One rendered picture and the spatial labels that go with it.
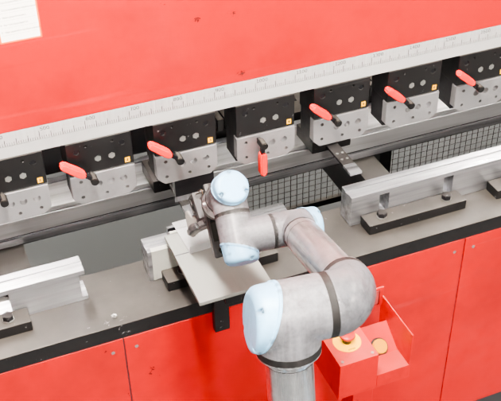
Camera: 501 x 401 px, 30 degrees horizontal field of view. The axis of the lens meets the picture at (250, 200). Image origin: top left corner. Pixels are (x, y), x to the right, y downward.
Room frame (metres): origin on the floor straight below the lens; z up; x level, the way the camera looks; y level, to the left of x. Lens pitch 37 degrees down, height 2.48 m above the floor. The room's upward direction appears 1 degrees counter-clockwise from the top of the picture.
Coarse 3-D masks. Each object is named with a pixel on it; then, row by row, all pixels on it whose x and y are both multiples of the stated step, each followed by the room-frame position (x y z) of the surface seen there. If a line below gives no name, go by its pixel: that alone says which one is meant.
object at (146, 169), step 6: (144, 162) 2.09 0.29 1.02; (144, 168) 2.08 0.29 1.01; (144, 174) 2.09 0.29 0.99; (150, 174) 2.04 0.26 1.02; (150, 180) 2.02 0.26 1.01; (156, 180) 2.01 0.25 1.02; (156, 186) 2.00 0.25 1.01; (162, 186) 2.01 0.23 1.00; (168, 186) 2.02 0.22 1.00; (156, 192) 2.00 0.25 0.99; (180, 204) 1.93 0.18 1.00; (186, 204) 1.92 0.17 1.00; (186, 210) 1.90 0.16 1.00
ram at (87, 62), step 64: (64, 0) 1.73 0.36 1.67; (128, 0) 1.77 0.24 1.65; (192, 0) 1.82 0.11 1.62; (256, 0) 1.87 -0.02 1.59; (320, 0) 1.93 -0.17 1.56; (384, 0) 1.99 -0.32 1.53; (448, 0) 2.05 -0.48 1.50; (0, 64) 1.67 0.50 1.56; (64, 64) 1.72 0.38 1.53; (128, 64) 1.77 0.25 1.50; (192, 64) 1.82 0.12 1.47; (256, 64) 1.87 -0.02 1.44; (384, 64) 1.99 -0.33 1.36; (0, 128) 1.66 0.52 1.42; (128, 128) 1.76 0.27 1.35
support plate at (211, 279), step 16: (176, 240) 1.79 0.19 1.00; (176, 256) 1.73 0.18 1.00; (192, 256) 1.72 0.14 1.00; (208, 256) 1.72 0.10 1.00; (192, 272) 1.67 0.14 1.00; (208, 272) 1.67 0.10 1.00; (224, 272) 1.66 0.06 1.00; (240, 272) 1.66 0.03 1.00; (256, 272) 1.66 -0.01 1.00; (192, 288) 1.61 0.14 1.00; (208, 288) 1.61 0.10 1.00; (224, 288) 1.61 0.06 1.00; (240, 288) 1.61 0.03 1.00
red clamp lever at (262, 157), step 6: (258, 138) 1.86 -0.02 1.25; (258, 144) 1.84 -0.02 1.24; (264, 144) 1.83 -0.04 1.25; (264, 150) 1.84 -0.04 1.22; (258, 156) 1.85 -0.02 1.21; (264, 156) 1.84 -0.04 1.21; (258, 162) 1.85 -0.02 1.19; (264, 162) 1.84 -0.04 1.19; (258, 168) 1.85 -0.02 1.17; (264, 168) 1.84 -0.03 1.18; (264, 174) 1.84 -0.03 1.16
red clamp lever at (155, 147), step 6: (150, 144) 1.75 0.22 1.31; (156, 144) 1.75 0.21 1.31; (156, 150) 1.74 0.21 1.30; (162, 150) 1.75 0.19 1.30; (168, 150) 1.75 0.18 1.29; (162, 156) 1.75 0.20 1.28; (168, 156) 1.75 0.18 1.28; (174, 156) 1.76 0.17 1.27; (180, 156) 1.77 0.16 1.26; (180, 162) 1.76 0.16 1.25
